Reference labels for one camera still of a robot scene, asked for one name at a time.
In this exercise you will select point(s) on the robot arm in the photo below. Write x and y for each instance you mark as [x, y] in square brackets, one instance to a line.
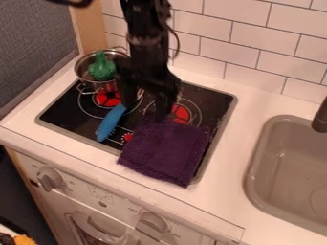
[142, 19]

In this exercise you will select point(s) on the green toy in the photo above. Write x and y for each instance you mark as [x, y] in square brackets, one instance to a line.
[101, 68]

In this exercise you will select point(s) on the tap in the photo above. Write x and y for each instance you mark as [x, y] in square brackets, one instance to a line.
[321, 119]

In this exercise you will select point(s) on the dark purple cloth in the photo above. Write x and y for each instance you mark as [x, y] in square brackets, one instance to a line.
[166, 153]

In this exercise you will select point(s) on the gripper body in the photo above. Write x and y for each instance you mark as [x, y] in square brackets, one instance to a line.
[147, 68]

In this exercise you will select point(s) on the blue toy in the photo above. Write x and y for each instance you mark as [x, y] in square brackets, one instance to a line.
[108, 122]

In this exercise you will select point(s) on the silver pot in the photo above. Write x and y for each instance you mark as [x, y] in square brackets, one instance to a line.
[85, 68]

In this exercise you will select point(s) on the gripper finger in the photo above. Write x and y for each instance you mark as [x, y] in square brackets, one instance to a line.
[127, 97]
[162, 108]

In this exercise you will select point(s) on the toy sink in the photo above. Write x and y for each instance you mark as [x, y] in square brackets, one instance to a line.
[289, 178]

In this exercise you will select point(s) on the toy stove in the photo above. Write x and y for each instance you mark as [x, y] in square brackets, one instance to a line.
[76, 118]

